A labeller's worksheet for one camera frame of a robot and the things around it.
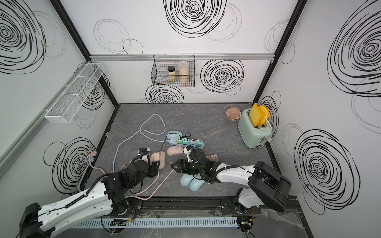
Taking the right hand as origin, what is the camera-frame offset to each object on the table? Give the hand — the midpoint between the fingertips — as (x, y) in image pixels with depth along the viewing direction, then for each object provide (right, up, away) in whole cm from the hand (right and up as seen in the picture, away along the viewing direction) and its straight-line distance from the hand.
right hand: (174, 169), depth 77 cm
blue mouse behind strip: (-3, +17, +19) cm, 25 cm away
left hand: (-10, +3, +1) cm, 10 cm away
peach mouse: (-11, +7, +1) cm, 13 cm away
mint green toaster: (+45, +16, +7) cm, 49 cm away
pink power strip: (+22, +4, +7) cm, 23 cm away
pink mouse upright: (-9, +3, +11) cm, 14 cm away
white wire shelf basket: (-53, +39, -1) cm, 66 cm away
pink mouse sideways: (-2, +7, +15) cm, 16 cm away
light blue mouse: (+6, -7, +4) cm, 10 cm away
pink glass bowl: (+40, +30, +31) cm, 59 cm away
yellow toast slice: (+47, +29, +5) cm, 56 cm away
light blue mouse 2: (+11, -8, +1) cm, 14 cm away
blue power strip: (-3, +12, +18) cm, 22 cm away
